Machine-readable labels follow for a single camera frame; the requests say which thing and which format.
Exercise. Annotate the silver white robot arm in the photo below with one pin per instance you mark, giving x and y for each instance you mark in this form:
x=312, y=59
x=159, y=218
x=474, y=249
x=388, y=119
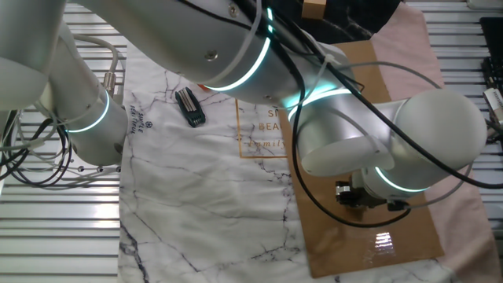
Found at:
x=157, y=39

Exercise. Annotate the marble print cloth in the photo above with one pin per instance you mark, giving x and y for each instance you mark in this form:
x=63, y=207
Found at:
x=196, y=196

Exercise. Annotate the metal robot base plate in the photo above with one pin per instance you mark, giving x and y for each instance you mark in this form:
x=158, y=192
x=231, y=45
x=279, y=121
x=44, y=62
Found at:
x=98, y=170

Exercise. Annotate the dark green hex key set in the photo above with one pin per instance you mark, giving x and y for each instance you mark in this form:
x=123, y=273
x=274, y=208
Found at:
x=190, y=107

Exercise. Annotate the small grey mounted device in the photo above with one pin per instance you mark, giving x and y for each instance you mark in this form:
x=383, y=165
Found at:
x=496, y=133

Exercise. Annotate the silver camera box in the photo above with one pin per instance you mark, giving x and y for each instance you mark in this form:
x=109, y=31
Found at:
x=495, y=104

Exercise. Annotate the large wooden block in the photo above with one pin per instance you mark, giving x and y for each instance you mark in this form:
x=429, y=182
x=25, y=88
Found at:
x=313, y=8

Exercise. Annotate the black flat device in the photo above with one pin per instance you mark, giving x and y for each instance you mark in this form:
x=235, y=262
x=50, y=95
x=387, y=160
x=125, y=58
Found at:
x=493, y=35

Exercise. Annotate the clear tape patch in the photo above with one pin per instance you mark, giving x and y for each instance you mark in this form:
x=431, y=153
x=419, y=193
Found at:
x=383, y=241

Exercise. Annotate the brown cardboard sheet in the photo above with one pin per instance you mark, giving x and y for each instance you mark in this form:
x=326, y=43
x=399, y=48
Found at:
x=334, y=251

